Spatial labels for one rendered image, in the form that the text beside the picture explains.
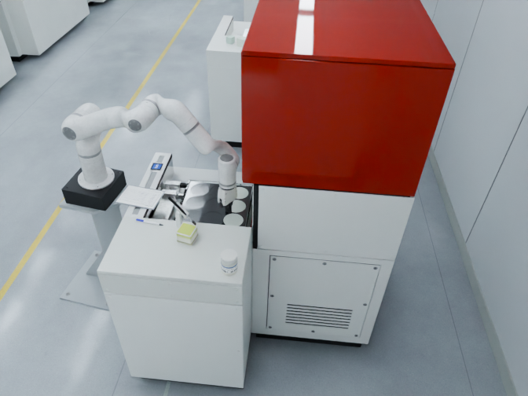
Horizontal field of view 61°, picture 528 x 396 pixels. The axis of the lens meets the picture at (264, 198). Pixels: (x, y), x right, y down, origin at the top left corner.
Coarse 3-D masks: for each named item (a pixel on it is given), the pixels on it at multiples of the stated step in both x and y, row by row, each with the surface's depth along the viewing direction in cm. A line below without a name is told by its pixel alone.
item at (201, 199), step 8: (192, 184) 245; (200, 184) 245; (208, 184) 245; (216, 184) 245; (192, 192) 239; (200, 192) 239; (208, 192) 239; (216, 192) 240; (248, 192) 240; (184, 200) 234; (192, 200) 234; (200, 200) 235; (208, 200) 235; (216, 200) 235; (248, 200) 235; (192, 208) 230; (200, 208) 230; (208, 208) 230; (216, 208) 230; (224, 208) 230; (192, 216) 225; (200, 216) 225; (208, 216) 225; (216, 216) 226; (224, 216) 226; (224, 224) 221
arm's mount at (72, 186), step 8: (80, 168) 249; (120, 176) 247; (72, 184) 239; (112, 184) 241; (120, 184) 249; (64, 192) 237; (72, 192) 235; (80, 192) 235; (88, 192) 235; (96, 192) 235; (104, 192) 236; (112, 192) 242; (72, 200) 239; (80, 200) 238; (88, 200) 236; (96, 200) 235; (104, 200) 235; (112, 200) 243; (96, 208) 239; (104, 208) 237
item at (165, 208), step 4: (168, 188) 245; (180, 188) 246; (160, 200) 237; (164, 200) 237; (168, 200) 237; (160, 204) 234; (164, 204) 234; (168, 204) 234; (172, 204) 234; (156, 208) 232; (160, 208) 232; (164, 208) 232; (168, 208) 232; (172, 208) 233; (156, 212) 229; (160, 212) 230; (164, 212) 230; (168, 212) 230; (172, 212) 234; (156, 216) 227; (160, 216) 227; (164, 216) 227; (168, 216) 227
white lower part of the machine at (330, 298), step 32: (256, 256) 224; (288, 256) 221; (320, 256) 219; (256, 288) 240; (288, 288) 237; (320, 288) 235; (352, 288) 233; (384, 288) 230; (256, 320) 259; (288, 320) 256; (320, 320) 253; (352, 320) 250
